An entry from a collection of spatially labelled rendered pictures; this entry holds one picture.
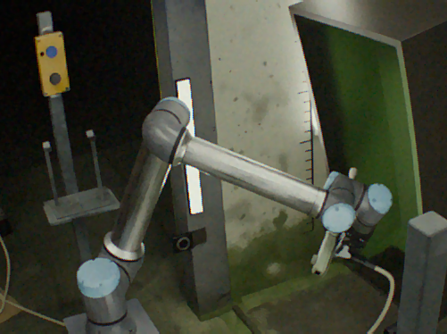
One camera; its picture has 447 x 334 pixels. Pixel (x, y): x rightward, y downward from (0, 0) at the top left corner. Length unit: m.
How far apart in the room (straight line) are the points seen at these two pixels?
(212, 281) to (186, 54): 1.14
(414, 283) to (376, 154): 1.85
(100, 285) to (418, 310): 1.38
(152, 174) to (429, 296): 1.30
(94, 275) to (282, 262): 1.44
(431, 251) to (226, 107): 2.08
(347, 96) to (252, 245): 1.03
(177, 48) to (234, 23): 0.27
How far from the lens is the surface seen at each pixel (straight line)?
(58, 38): 2.70
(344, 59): 2.49
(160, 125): 1.87
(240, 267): 3.25
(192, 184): 2.90
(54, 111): 2.83
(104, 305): 2.17
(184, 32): 2.70
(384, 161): 2.78
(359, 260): 2.27
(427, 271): 0.89
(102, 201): 2.85
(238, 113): 2.90
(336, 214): 1.84
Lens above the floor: 2.09
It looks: 25 degrees down
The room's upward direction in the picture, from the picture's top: 5 degrees counter-clockwise
